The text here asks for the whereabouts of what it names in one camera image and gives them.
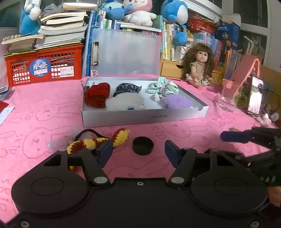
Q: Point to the translucent plastic case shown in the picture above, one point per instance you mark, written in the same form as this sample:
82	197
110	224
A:
127	52

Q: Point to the white cardboard box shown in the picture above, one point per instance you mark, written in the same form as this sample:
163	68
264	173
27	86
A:
142	117

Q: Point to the green white striped cloth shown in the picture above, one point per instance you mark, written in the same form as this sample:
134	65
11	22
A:
162	87

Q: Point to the blue plastic folders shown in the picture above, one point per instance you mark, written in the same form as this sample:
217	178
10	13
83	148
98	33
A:
87	43

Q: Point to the row of colourful books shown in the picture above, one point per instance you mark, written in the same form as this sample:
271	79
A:
219	50

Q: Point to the white pink plush toy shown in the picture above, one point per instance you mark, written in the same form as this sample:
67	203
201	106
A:
138	13

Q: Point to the person's right hand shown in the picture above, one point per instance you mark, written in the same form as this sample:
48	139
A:
274	196

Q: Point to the blue printed box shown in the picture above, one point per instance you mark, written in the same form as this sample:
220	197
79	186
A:
228	32

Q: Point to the red booklet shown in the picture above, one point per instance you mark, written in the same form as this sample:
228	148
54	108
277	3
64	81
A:
3	105

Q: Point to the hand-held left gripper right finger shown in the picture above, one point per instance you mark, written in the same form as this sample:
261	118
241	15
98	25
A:
170	150

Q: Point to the clear glass cup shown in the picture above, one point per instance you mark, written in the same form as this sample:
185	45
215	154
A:
229	98

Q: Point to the large blue white plush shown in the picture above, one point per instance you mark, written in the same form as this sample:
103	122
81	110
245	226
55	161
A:
174	11

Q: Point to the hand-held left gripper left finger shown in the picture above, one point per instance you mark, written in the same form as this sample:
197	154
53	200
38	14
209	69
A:
106	150

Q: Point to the pink printed blanket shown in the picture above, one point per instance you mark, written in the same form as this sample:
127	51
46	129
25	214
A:
44	122

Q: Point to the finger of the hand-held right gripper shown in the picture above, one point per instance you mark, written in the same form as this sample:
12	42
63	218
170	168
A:
252	157
237	136

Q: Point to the white paper strip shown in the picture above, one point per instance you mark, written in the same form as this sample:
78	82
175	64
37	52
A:
5	115

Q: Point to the red plastic basket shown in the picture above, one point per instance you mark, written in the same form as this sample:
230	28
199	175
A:
200	25

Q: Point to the grey cloth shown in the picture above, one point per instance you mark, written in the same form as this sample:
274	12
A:
53	8

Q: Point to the glass jar with green plant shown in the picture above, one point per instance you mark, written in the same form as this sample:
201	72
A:
242	97

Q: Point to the lilac gauze bow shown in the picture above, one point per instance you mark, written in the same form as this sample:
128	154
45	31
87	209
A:
72	133

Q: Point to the stack of books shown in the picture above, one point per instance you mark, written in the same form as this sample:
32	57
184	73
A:
61	32

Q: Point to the wooden drawer organizer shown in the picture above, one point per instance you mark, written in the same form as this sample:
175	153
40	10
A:
171	69

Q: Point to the row of green white books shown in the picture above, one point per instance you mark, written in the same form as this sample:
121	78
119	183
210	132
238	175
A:
169	41

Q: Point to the white fluffy plush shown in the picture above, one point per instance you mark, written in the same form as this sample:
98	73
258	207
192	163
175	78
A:
123	102

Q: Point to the black round lid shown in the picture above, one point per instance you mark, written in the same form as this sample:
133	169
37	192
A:
142	145

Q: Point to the long-haired doll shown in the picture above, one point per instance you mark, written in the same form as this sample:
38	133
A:
199	63

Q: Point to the smartphone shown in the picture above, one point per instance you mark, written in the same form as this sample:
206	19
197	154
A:
255	96

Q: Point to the pink phone stand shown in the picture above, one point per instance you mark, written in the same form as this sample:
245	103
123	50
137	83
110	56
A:
243	68

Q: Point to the purple fluffy plush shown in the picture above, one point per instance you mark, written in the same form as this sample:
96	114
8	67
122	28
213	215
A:
175	102

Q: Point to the yellow red striped crochet piece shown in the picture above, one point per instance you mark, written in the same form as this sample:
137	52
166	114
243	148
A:
119	134

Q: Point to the blue white plush toy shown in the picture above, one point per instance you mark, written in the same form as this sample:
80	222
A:
28	22

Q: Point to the blue plush with dark patches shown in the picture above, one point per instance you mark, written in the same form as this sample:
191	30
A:
114	9

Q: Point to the red plastic crate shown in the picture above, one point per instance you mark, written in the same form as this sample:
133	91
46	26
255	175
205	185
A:
17	70

